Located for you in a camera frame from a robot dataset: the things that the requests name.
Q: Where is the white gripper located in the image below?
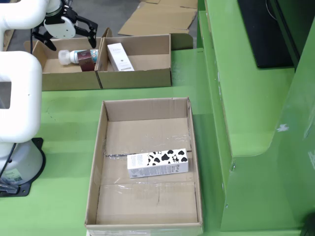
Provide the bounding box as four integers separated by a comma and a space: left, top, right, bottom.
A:
31, 8, 98, 52

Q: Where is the red-brown Secret carton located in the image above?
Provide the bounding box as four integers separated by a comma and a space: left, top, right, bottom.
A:
76, 50, 96, 72

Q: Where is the shallow open cardboard box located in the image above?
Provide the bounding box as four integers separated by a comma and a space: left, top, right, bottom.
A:
24, 27, 113, 91
95, 33, 194, 89

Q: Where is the flattened cardboard sheet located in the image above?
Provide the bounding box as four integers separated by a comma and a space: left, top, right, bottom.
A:
117, 0, 198, 37

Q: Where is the large cardboard tray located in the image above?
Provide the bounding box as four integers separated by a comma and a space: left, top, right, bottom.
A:
84, 96, 204, 236

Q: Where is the white bottle teal label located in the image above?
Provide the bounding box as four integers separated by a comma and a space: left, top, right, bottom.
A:
58, 49, 99, 66

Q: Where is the wooden pallet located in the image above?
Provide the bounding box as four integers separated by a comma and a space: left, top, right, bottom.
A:
2, 29, 16, 52

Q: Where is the plain white carton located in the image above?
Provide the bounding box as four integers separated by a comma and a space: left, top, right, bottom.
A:
107, 42, 135, 72

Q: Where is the cow print carton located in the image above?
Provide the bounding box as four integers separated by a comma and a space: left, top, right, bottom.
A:
126, 148, 189, 179

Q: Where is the black flat panel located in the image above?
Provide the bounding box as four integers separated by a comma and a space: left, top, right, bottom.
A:
237, 0, 301, 69

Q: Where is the black power cable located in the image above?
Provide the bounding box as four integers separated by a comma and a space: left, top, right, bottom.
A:
0, 142, 18, 184

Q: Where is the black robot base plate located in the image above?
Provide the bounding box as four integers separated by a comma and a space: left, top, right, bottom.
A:
0, 137, 47, 198

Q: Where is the green metal frame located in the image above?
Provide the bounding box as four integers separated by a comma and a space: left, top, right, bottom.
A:
196, 0, 315, 236

